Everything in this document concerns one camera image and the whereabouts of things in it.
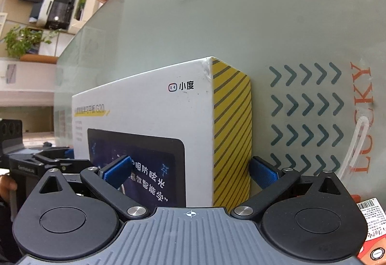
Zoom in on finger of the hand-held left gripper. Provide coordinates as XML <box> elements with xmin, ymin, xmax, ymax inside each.
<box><xmin>33</xmin><ymin>153</ymin><xmax>91</xmax><ymax>170</ymax></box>
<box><xmin>41</xmin><ymin>146</ymin><xmax>74</xmax><ymax>160</ymax></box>

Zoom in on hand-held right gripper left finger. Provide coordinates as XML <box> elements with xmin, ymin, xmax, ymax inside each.
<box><xmin>39</xmin><ymin>155</ymin><xmax>149</xmax><ymax>221</ymax></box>

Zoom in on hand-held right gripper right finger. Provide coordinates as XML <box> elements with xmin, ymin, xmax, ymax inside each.
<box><xmin>234</xmin><ymin>156</ymin><xmax>350</xmax><ymax>219</ymax></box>

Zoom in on white and yellow product box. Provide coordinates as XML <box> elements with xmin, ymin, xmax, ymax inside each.
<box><xmin>72</xmin><ymin>56</ymin><xmax>252</xmax><ymax>208</ymax></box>

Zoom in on patterned cloth covered desktop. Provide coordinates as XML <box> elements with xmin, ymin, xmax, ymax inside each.
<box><xmin>54</xmin><ymin>0</ymin><xmax>386</xmax><ymax>265</ymax></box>

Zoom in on person's left hand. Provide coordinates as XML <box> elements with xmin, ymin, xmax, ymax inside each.
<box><xmin>0</xmin><ymin>176</ymin><xmax>18</xmax><ymax>202</ymax></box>

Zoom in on green potted plant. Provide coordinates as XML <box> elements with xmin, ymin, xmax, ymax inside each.
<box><xmin>4</xmin><ymin>27</ymin><xmax>58</xmax><ymax>60</ymax></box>

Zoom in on orange snack packet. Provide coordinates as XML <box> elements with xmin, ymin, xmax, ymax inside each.
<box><xmin>357</xmin><ymin>197</ymin><xmax>386</xmax><ymax>265</ymax></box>

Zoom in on white plastic strap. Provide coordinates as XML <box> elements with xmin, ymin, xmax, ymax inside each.
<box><xmin>338</xmin><ymin>116</ymin><xmax>371</xmax><ymax>179</ymax></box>

